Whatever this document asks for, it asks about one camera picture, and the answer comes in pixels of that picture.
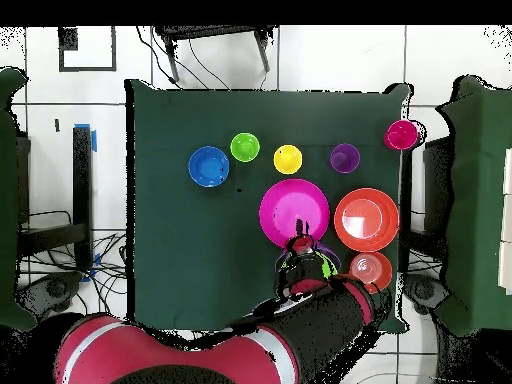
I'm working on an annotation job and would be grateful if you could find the green bowl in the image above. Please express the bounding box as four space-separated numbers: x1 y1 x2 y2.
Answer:
279 252 340 280

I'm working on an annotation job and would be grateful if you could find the green cloth side table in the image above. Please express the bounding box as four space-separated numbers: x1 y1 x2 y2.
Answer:
434 74 512 338
0 67 39 332

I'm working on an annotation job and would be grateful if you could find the black stool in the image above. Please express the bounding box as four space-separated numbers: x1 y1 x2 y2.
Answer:
152 25 278 84

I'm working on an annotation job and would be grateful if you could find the large pink bowl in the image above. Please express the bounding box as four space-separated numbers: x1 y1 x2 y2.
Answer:
258 178 331 249

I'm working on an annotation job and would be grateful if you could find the small orange bowl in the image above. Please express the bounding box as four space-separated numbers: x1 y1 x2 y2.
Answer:
348 251 394 296

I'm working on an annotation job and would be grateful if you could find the green cup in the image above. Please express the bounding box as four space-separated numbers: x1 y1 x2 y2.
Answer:
230 132 261 163

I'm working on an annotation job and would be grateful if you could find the blue bowl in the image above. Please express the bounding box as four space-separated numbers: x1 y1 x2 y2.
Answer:
188 146 231 188

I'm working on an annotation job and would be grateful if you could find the large orange bowl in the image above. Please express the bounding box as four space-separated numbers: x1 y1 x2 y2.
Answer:
333 187 400 253

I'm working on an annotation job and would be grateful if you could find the yellow cup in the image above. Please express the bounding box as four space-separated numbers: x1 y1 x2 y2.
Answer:
273 144 304 176

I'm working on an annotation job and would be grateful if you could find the tangle of cables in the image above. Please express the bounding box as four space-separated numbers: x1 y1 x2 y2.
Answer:
17 209 129 317

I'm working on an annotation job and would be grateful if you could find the blue tape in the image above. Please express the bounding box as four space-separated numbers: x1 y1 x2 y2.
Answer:
73 122 98 153

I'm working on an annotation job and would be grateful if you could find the black metal post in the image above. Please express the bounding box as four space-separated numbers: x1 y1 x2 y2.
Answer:
399 149 414 273

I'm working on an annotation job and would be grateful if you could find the purple bowl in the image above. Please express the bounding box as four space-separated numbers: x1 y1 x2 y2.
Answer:
274 241 342 274

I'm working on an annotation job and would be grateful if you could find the dark green tablecloth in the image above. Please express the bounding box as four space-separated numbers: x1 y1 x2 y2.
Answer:
124 78 413 335

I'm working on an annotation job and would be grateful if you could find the purple cup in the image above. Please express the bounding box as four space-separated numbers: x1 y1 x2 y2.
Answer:
329 142 361 175

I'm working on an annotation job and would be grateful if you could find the pink cup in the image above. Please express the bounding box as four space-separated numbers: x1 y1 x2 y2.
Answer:
383 119 421 152

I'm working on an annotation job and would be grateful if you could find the black metal frame beam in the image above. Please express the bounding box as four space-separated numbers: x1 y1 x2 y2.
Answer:
17 125 94 270

